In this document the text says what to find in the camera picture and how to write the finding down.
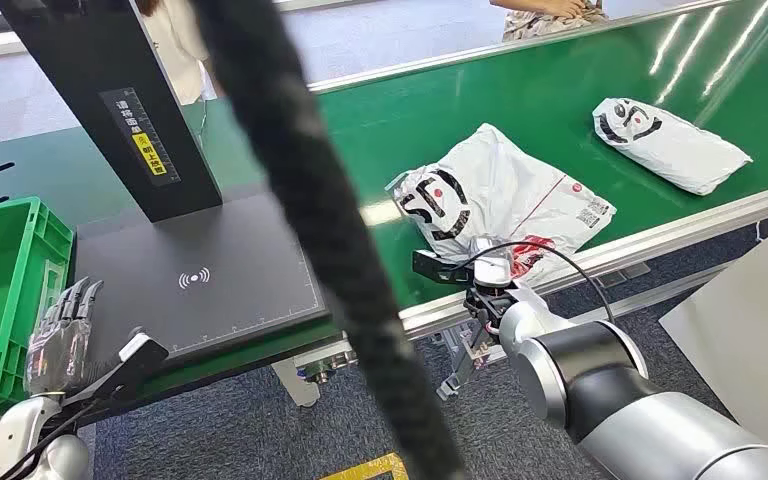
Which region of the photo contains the yellow floor tape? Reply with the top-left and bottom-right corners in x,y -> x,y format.
319,452 -> 412,480

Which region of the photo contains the grey metal bracket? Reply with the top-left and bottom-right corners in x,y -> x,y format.
436,341 -> 478,402

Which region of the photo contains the white panel board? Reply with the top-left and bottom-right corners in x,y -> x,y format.
658,210 -> 768,465

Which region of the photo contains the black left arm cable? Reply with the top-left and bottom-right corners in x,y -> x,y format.
0,397 -> 104,480

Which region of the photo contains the white conveyor support leg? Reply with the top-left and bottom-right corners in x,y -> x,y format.
271,337 -> 359,409

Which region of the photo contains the person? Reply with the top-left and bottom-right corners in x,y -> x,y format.
135,0 -> 218,107
489,0 -> 611,44

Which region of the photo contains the black weighing device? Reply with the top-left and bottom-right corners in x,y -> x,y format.
0,0 -> 332,364

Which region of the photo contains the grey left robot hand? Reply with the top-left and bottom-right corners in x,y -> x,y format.
24,276 -> 105,400

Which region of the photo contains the large white plastic package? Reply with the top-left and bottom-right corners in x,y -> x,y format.
387,122 -> 618,289

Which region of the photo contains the small white face-print package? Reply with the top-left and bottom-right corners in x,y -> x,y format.
591,97 -> 754,197

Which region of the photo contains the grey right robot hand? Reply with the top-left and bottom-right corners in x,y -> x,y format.
462,284 -> 521,352

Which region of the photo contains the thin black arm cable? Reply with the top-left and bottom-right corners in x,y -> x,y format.
453,239 -> 617,326

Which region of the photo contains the thick black braided hose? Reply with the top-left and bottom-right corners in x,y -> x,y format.
188,0 -> 468,480

